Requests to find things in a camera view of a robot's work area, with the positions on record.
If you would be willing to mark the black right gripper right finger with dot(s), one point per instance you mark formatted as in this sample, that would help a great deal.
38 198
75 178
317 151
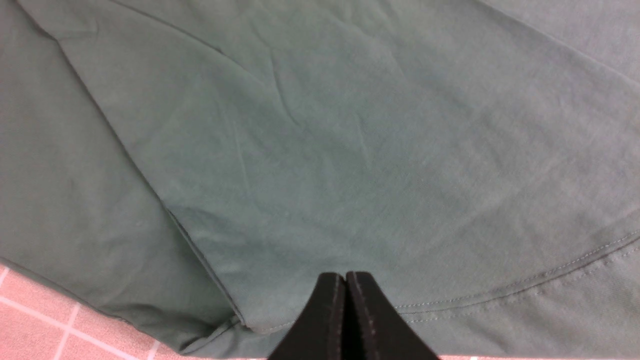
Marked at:
374 330

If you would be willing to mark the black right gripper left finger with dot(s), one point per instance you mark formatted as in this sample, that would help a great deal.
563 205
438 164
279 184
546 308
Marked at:
317 332

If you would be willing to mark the green long sleeve shirt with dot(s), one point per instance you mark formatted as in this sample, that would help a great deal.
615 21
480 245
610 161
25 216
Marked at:
190 167

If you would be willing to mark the pink checkered tablecloth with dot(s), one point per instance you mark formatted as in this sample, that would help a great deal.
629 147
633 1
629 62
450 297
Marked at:
38 323

